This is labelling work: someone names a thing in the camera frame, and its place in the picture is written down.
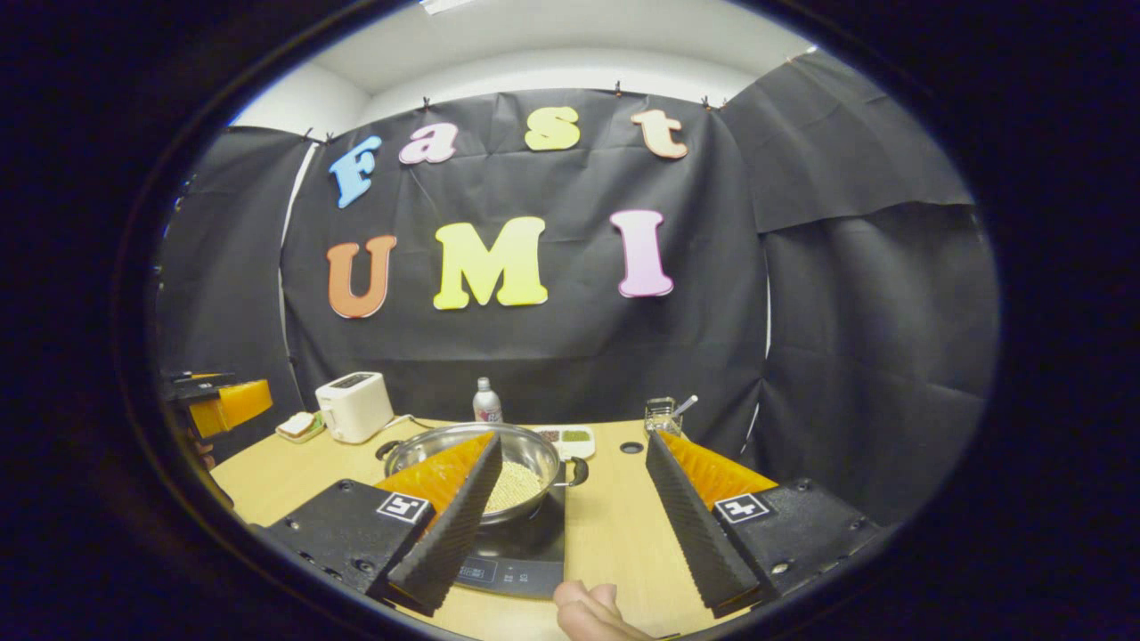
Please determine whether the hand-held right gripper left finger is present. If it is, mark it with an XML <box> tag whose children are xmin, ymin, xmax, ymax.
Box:
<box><xmin>254</xmin><ymin>431</ymin><xmax>505</xmax><ymax>617</ymax></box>

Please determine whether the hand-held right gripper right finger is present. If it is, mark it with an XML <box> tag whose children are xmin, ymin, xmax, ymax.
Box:
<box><xmin>645</xmin><ymin>430</ymin><xmax>884</xmax><ymax>619</ymax></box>

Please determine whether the black induction cooktop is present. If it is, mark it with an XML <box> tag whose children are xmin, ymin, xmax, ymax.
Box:
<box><xmin>454</xmin><ymin>485</ymin><xmax>568</xmax><ymax>599</ymax></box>

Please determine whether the steel pot with black handles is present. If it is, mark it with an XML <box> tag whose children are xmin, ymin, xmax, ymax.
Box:
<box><xmin>375</xmin><ymin>422</ymin><xmax>590</xmax><ymax>526</ymax></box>

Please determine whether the pile of soybeans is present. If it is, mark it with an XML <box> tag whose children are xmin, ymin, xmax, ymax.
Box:
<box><xmin>481</xmin><ymin>459</ymin><xmax>545</xmax><ymax>515</ymax></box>

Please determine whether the pale rectangular sandwich tray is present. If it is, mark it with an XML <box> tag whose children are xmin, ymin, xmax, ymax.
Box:
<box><xmin>275</xmin><ymin>411</ymin><xmax>327</xmax><ymax>444</ymax></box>

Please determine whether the white toaster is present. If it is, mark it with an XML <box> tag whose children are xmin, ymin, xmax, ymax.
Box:
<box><xmin>315</xmin><ymin>371</ymin><xmax>395</xmax><ymax>444</ymax></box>

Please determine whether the clear cutlery holder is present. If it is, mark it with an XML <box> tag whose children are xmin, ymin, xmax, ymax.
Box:
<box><xmin>645</xmin><ymin>397</ymin><xmax>683</xmax><ymax>437</ymax></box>

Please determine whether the white divided plate of beans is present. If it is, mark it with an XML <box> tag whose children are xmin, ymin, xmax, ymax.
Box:
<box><xmin>534</xmin><ymin>425</ymin><xmax>596</xmax><ymax>461</ymax></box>

